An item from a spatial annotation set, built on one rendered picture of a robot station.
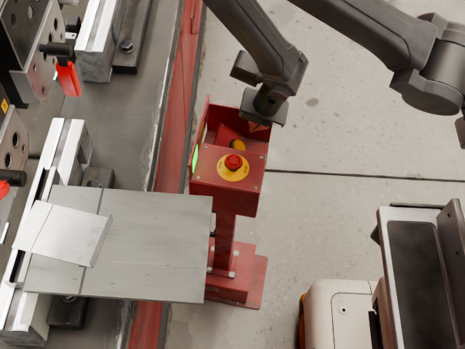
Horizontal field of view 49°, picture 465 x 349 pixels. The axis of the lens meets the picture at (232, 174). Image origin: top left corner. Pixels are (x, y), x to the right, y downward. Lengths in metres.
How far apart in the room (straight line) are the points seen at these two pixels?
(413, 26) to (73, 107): 0.72
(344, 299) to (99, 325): 0.87
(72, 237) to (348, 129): 1.62
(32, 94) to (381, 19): 0.45
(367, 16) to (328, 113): 1.65
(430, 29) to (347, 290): 1.03
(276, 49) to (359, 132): 1.44
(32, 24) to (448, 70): 0.53
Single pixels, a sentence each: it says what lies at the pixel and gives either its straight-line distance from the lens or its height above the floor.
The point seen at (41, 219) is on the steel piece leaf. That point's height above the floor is 1.00.
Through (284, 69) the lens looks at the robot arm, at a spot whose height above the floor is 1.09.
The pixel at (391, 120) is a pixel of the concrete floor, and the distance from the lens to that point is 2.35.
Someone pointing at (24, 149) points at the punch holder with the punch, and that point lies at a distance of 0.69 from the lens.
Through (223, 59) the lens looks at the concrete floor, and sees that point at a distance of 2.44.
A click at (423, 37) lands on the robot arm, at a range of 0.70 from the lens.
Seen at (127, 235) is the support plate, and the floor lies 1.00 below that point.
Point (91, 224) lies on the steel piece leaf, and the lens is 0.83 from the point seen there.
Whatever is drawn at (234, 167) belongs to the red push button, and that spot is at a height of 0.81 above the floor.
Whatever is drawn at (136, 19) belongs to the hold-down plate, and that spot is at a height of 0.90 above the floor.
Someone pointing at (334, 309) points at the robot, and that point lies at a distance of 1.56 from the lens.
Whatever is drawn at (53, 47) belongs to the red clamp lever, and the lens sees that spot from 0.71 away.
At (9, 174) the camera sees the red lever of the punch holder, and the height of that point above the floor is 1.26.
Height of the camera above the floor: 1.73
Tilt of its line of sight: 58 degrees down
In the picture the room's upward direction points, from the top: 5 degrees clockwise
